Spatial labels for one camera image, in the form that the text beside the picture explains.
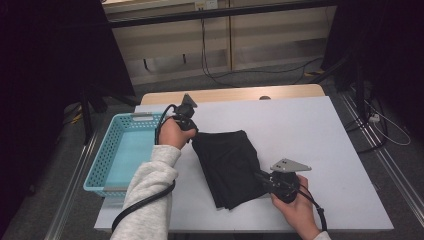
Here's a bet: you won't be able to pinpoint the black pants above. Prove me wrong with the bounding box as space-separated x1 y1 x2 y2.
191 129 271 211

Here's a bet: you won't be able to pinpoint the black floor cables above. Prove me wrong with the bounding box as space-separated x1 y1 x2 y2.
344 96 389 154

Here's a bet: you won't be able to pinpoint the white table cover sheet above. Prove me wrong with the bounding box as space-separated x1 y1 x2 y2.
94 95 395 233

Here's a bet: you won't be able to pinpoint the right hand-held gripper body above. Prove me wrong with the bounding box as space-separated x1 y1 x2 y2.
269 158 313 204

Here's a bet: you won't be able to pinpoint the person's right hand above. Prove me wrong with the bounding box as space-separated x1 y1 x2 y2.
271 175 321 239

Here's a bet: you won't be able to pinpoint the white wall socket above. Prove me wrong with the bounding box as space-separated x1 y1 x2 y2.
194 0 219 11

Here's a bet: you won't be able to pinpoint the black stand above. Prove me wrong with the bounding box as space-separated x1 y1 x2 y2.
79 84 141 145
311 53 368 121

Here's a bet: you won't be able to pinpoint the narrow black curtain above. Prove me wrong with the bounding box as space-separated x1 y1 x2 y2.
321 0 424 141

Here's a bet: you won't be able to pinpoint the black horizontal metal bar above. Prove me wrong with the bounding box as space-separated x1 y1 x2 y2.
108 0 338 29

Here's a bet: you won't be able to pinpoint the wide black curtain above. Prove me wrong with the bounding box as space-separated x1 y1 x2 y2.
0 0 136 231

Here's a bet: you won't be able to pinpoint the black hanging wall cable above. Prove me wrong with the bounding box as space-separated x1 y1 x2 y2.
199 18 324 88

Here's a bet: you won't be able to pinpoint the thin white floor cable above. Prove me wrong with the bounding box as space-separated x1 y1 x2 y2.
364 99 412 147

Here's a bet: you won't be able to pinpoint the light blue plastic basket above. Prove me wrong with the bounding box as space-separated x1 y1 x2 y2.
83 111 173 198

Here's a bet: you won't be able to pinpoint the person's left hand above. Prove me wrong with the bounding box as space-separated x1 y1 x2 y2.
158 117 198 150

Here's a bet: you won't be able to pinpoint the left hand-held gripper cable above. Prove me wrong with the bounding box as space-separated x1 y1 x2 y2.
111 103 178 233

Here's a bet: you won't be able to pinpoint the hand-held gripper cable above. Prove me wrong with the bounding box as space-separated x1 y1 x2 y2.
296 186 329 233
111 103 178 233

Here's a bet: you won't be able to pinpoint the right hand-held gripper cable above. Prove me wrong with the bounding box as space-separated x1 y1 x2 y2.
296 186 329 233

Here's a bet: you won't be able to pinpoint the beige wooden cabinet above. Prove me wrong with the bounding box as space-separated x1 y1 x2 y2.
101 0 338 86

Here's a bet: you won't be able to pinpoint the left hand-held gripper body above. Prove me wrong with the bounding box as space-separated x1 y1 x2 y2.
173 93 200 133

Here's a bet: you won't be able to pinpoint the metal floor rail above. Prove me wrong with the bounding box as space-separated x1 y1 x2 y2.
44 129 101 240
339 91 424 218

